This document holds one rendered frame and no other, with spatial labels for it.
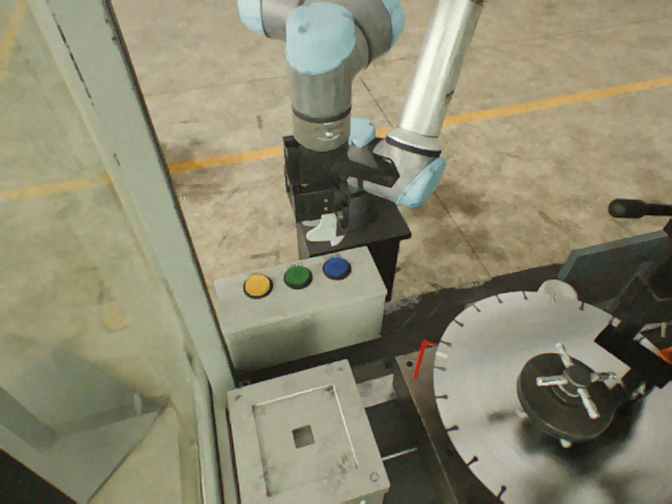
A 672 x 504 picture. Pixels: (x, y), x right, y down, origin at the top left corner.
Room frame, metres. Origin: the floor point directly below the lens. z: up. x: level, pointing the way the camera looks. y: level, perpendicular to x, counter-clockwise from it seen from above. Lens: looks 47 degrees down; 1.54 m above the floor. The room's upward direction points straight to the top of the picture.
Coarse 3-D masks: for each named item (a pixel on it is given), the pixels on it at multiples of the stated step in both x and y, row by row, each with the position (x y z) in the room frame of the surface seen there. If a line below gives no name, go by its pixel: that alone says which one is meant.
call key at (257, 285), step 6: (252, 276) 0.50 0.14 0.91; (258, 276) 0.50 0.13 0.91; (264, 276) 0.50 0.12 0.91; (246, 282) 0.49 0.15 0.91; (252, 282) 0.49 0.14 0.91; (258, 282) 0.49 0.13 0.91; (264, 282) 0.49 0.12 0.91; (246, 288) 0.48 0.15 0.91; (252, 288) 0.48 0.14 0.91; (258, 288) 0.48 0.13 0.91; (264, 288) 0.48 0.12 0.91; (252, 294) 0.47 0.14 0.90; (258, 294) 0.47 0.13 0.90
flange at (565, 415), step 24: (528, 360) 0.32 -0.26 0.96; (552, 360) 0.32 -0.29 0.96; (576, 360) 0.32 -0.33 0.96; (528, 384) 0.28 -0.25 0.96; (600, 384) 0.29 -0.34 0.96; (528, 408) 0.25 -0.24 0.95; (552, 408) 0.25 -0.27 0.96; (576, 408) 0.25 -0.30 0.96; (600, 408) 0.25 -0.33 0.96; (576, 432) 0.22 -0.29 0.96; (600, 432) 0.23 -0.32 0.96
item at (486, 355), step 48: (480, 336) 0.36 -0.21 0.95; (528, 336) 0.36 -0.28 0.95; (576, 336) 0.36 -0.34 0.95; (480, 384) 0.29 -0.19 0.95; (480, 432) 0.23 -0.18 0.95; (528, 432) 0.23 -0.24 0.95; (624, 432) 0.23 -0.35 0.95; (480, 480) 0.17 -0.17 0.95; (528, 480) 0.17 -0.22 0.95; (576, 480) 0.17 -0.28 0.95; (624, 480) 0.18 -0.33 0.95
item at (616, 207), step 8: (616, 200) 0.35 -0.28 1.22; (624, 200) 0.35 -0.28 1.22; (632, 200) 0.35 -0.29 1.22; (640, 200) 0.35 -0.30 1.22; (608, 208) 0.35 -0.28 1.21; (616, 208) 0.34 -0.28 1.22; (624, 208) 0.34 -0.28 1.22; (632, 208) 0.34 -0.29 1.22; (640, 208) 0.34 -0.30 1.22; (648, 208) 0.35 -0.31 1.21; (656, 208) 0.35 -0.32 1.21; (664, 208) 0.35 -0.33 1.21; (616, 216) 0.34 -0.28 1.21; (624, 216) 0.34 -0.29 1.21; (632, 216) 0.34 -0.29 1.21; (640, 216) 0.34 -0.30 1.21
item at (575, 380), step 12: (564, 348) 0.31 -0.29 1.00; (564, 360) 0.30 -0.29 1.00; (564, 372) 0.28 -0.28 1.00; (576, 372) 0.28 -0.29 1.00; (588, 372) 0.28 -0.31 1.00; (600, 372) 0.28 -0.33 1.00; (612, 372) 0.28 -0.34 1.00; (540, 384) 0.27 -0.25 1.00; (552, 384) 0.27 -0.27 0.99; (564, 384) 0.27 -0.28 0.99; (576, 384) 0.26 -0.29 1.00; (588, 384) 0.26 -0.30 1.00; (576, 396) 0.26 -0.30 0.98; (588, 396) 0.25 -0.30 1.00; (588, 408) 0.24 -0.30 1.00
